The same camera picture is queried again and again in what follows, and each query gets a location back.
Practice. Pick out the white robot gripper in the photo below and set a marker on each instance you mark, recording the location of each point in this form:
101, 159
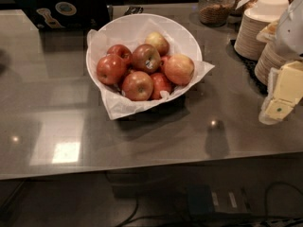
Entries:
291, 32

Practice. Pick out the yellow-red apple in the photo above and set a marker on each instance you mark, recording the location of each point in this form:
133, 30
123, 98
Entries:
179, 69

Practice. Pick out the white paper bowl stack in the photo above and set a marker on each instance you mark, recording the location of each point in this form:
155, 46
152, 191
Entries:
267, 10

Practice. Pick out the small red apple middle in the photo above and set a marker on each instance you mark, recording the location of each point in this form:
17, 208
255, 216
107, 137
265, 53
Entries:
164, 60

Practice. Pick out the red apple front right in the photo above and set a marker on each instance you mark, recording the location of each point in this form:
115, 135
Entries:
160, 83

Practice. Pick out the yellow apple at back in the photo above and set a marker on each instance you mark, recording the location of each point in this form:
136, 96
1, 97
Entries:
157, 40

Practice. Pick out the red apple with sticker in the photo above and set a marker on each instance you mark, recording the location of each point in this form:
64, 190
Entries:
146, 58

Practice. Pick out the red apple front centre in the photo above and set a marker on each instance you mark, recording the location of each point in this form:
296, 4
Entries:
137, 86

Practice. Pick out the red apple back left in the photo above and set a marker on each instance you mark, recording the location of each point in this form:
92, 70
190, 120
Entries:
122, 51

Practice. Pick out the paper plate stack front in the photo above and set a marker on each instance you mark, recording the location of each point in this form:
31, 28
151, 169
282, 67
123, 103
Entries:
269, 59

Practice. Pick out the paper plate stack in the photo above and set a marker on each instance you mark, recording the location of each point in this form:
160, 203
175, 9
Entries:
247, 44
269, 59

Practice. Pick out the black tray mat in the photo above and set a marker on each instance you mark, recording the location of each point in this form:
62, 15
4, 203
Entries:
249, 66

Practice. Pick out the paper plate stack back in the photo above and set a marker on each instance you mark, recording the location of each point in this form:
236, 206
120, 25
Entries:
247, 44

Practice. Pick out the glass jar with cereal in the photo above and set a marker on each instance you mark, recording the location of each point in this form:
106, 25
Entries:
214, 12

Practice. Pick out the dark small packet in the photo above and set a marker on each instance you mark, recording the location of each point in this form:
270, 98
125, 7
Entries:
133, 10

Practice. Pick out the dark power adapter box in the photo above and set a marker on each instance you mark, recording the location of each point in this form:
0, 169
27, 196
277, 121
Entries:
206, 202

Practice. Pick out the black laptop with stickers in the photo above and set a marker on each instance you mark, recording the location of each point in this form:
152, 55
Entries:
65, 14

